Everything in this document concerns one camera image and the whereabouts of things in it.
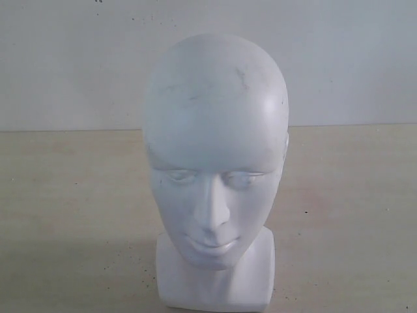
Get white mannequin head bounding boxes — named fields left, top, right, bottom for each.
left=143, top=34, right=289, bottom=312

